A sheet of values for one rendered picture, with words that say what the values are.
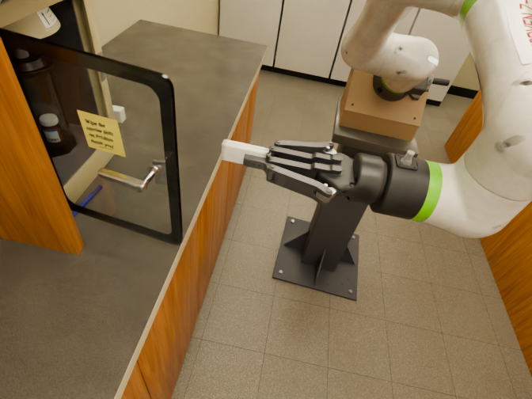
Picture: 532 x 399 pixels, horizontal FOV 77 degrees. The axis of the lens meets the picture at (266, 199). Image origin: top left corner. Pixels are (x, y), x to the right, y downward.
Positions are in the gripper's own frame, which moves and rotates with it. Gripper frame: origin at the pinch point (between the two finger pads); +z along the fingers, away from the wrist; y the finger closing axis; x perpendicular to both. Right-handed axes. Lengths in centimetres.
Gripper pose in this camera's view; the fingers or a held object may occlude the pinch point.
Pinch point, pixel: (245, 153)
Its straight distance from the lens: 51.5
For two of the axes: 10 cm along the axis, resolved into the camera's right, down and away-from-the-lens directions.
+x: -1.3, 6.9, 7.1
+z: -9.8, -2.1, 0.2
